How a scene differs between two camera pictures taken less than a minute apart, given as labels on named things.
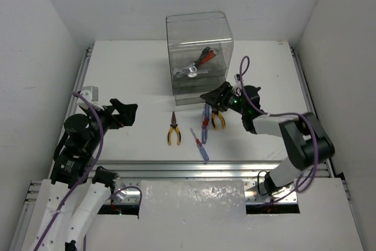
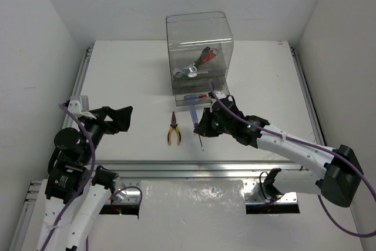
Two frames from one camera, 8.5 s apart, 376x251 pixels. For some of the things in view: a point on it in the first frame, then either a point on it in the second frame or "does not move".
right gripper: x=218 y=97 -> x=204 y=127
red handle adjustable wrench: x=210 y=55 does not move
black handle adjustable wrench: x=191 y=70 does not move
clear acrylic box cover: x=201 y=49 does not move
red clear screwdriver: x=200 y=146 -> x=189 y=87
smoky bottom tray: x=191 y=98 does not move
